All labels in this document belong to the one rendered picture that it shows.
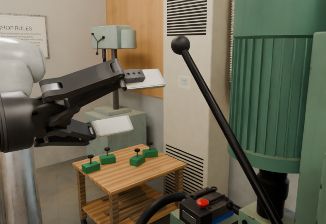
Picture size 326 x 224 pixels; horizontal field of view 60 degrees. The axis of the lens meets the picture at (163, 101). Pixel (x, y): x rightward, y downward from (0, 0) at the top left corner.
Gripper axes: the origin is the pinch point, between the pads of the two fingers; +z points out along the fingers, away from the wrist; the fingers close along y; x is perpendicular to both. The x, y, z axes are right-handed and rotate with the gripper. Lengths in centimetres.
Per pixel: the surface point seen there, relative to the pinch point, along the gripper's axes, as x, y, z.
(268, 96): -7.7, 10.5, 15.8
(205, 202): -16.7, -23.9, 21.9
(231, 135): -10.8, 5.5, 9.7
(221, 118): -7.7, 5.5, 9.6
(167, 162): 25, -143, 94
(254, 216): -23.3, -10.1, 20.9
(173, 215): -16.0, -34.4, 18.3
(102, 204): 20, -188, 53
